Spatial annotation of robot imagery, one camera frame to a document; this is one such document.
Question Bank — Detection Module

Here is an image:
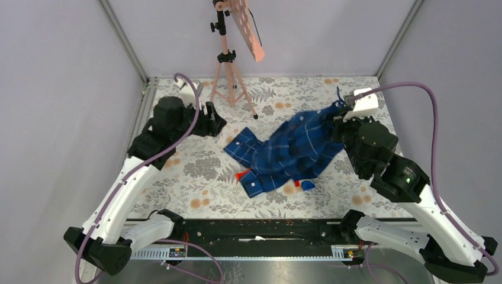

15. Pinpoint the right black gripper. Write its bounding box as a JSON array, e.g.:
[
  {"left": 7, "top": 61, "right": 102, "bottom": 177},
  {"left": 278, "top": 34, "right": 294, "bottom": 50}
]
[{"left": 330, "top": 106, "right": 369, "bottom": 175}]

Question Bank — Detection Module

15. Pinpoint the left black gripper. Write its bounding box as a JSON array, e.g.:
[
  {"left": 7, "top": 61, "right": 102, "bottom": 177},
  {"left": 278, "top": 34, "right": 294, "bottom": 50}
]
[{"left": 172, "top": 98, "right": 226, "bottom": 143}]

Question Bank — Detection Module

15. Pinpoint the blue plaid shirt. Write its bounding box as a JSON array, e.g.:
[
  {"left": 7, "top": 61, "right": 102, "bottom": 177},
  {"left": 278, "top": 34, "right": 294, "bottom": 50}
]
[{"left": 224, "top": 98, "right": 345, "bottom": 198}]

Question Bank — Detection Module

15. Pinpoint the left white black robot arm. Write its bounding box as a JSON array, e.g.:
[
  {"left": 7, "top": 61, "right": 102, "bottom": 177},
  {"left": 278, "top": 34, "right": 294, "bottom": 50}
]
[{"left": 63, "top": 96, "right": 227, "bottom": 276}]

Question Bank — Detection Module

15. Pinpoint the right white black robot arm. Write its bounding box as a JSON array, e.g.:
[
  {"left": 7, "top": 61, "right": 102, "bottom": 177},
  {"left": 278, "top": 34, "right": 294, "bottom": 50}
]
[{"left": 333, "top": 115, "right": 498, "bottom": 283}]

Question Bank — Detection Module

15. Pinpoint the red brooch piece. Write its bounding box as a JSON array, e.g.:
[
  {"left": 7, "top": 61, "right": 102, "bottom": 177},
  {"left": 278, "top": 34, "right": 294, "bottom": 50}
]
[{"left": 235, "top": 169, "right": 250, "bottom": 180}]

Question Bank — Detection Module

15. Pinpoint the blue brooch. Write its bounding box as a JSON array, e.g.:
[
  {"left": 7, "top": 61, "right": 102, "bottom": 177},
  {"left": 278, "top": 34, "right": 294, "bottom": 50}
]
[{"left": 301, "top": 180, "right": 316, "bottom": 191}]

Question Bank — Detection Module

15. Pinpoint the floral table mat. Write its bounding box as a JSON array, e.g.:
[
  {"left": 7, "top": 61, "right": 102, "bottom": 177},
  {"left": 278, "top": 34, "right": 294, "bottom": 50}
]
[{"left": 128, "top": 77, "right": 408, "bottom": 220}]

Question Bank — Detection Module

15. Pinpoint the pink tripod stand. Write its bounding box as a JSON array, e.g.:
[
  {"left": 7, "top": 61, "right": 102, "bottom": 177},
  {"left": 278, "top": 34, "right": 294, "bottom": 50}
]
[{"left": 210, "top": 1, "right": 259, "bottom": 119}]

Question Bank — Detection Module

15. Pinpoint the pink perforated board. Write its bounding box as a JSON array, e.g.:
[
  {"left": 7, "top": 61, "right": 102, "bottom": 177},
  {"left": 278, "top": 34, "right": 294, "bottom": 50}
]
[{"left": 230, "top": 0, "right": 265, "bottom": 62}]

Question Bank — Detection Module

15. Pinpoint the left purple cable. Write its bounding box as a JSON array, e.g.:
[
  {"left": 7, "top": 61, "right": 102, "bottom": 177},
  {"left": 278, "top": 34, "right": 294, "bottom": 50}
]
[{"left": 74, "top": 73, "right": 225, "bottom": 284}]

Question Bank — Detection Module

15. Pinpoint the purple cable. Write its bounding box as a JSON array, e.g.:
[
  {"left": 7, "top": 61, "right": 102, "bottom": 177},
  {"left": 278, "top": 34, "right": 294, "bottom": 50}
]
[
  {"left": 353, "top": 81, "right": 501, "bottom": 284},
  {"left": 74, "top": 73, "right": 225, "bottom": 284}
]

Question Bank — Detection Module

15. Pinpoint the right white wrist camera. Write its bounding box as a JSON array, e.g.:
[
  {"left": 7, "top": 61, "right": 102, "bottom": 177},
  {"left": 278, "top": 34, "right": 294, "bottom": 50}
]
[{"left": 343, "top": 88, "right": 379, "bottom": 121}]

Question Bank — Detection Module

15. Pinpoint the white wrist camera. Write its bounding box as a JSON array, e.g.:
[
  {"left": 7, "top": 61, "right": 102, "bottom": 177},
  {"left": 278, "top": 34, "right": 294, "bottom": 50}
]
[
  {"left": 175, "top": 79, "right": 204, "bottom": 107},
  {"left": 343, "top": 88, "right": 379, "bottom": 121}
]

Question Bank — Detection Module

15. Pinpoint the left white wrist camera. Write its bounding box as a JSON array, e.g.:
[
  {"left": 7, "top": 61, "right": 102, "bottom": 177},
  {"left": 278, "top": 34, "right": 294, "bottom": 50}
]
[{"left": 175, "top": 79, "right": 204, "bottom": 107}]

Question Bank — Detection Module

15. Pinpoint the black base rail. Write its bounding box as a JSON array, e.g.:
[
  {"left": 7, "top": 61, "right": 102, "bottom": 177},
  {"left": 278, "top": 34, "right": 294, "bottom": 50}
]
[{"left": 170, "top": 219, "right": 368, "bottom": 250}]

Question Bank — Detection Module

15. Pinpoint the grey slotted cable duct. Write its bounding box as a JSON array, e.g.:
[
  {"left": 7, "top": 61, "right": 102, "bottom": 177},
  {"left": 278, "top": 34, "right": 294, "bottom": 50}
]
[{"left": 131, "top": 243, "right": 353, "bottom": 262}]

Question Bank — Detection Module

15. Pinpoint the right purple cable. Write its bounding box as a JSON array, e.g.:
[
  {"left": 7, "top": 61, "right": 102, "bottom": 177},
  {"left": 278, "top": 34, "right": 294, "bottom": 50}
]
[{"left": 353, "top": 81, "right": 501, "bottom": 284}]

